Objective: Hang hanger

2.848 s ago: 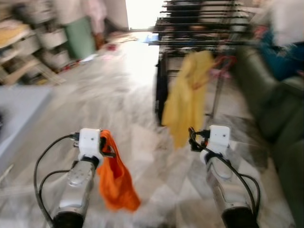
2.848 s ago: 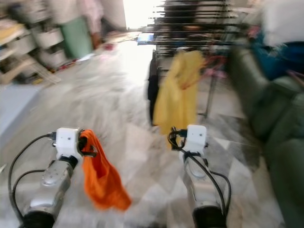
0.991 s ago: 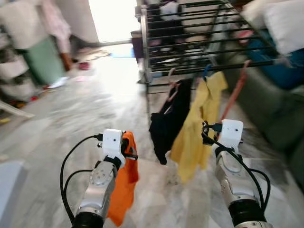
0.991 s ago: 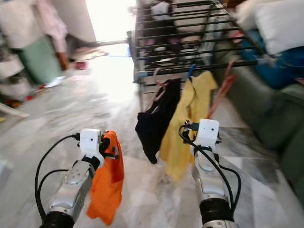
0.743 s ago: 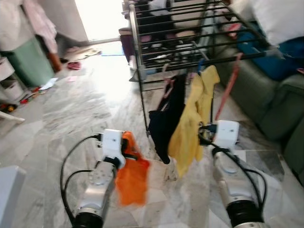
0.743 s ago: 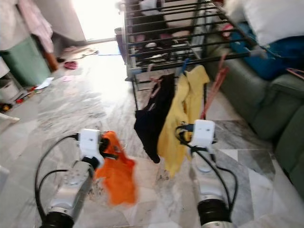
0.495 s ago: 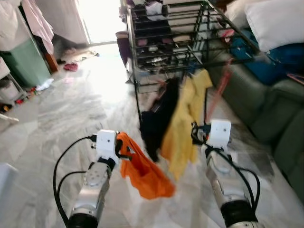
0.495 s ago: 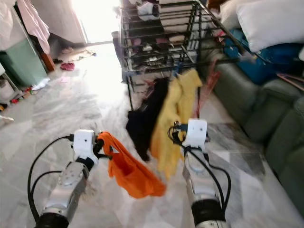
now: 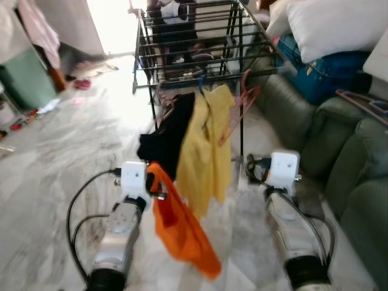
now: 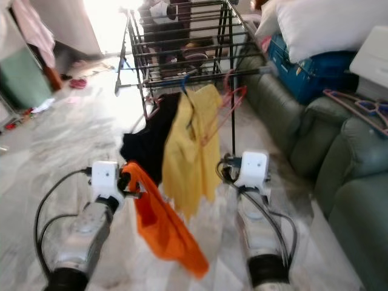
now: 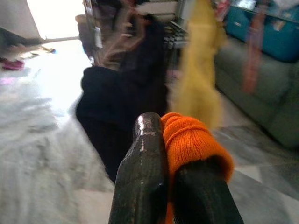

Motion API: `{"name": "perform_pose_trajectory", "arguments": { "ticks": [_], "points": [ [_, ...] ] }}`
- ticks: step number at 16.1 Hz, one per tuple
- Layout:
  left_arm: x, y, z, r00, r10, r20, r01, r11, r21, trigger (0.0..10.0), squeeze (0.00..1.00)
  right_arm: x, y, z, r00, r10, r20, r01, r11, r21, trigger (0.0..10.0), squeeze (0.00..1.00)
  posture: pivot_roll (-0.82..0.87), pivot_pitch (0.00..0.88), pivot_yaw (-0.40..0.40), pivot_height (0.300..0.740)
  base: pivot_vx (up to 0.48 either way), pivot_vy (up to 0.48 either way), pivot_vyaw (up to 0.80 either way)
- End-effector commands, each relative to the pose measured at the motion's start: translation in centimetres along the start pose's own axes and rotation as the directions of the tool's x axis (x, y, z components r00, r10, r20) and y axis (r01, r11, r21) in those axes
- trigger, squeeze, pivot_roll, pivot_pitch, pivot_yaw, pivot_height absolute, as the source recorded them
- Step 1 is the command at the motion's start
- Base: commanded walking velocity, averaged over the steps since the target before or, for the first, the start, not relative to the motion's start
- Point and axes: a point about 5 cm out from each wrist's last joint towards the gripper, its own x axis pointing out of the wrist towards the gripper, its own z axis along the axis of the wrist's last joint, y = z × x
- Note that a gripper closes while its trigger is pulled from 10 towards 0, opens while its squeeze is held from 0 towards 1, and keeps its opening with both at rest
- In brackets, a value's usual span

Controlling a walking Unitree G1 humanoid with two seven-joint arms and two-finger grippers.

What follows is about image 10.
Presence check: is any yellow polo shirt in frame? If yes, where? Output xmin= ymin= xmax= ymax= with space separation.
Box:
xmin=160 ymin=84 xmax=224 ymax=222

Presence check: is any purple chair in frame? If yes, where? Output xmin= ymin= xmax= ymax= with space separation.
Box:
xmin=139 ymin=0 xmax=210 ymax=68

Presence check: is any red plastic hanger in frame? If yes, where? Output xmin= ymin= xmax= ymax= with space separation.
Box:
xmin=202 ymin=69 xmax=249 ymax=148
xmin=322 ymin=89 xmax=388 ymax=138

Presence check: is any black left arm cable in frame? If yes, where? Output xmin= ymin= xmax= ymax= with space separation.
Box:
xmin=33 ymin=168 xmax=95 ymax=280

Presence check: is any green leather sofa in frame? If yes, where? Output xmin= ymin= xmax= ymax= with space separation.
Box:
xmin=236 ymin=51 xmax=388 ymax=291

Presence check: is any blue plastic hanger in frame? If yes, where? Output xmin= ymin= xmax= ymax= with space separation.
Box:
xmin=180 ymin=75 xmax=193 ymax=95

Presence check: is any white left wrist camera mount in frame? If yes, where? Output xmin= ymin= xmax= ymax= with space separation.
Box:
xmin=90 ymin=160 xmax=121 ymax=201

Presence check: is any orange cloth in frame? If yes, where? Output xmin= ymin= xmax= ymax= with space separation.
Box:
xmin=124 ymin=160 xmax=210 ymax=280

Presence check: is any white pillow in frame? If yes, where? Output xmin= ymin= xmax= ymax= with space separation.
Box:
xmin=275 ymin=0 xmax=388 ymax=65
xmin=254 ymin=0 xmax=283 ymax=41

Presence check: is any blue storage box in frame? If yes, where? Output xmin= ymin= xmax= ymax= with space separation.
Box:
xmin=266 ymin=33 xmax=359 ymax=105

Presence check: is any white plastic object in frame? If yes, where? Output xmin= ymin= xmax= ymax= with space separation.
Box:
xmin=348 ymin=41 xmax=388 ymax=101

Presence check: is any black shirt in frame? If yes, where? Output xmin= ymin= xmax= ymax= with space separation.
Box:
xmin=119 ymin=91 xmax=183 ymax=186

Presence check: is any pink plastic hanger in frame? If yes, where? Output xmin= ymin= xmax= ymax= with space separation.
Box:
xmin=137 ymin=85 xmax=166 ymax=119

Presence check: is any black metal drying rack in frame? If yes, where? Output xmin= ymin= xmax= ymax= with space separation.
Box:
xmin=113 ymin=0 xmax=271 ymax=159

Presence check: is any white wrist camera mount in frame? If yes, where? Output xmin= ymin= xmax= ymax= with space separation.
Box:
xmin=90 ymin=160 xmax=121 ymax=201
xmin=236 ymin=150 xmax=271 ymax=189

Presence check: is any green laundry bin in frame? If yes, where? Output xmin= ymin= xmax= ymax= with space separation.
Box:
xmin=0 ymin=45 xmax=55 ymax=112

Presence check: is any pink towel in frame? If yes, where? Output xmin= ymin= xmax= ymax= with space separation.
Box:
xmin=12 ymin=0 xmax=65 ymax=71

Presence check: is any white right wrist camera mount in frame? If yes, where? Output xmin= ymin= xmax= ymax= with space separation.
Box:
xmin=236 ymin=150 xmax=271 ymax=189

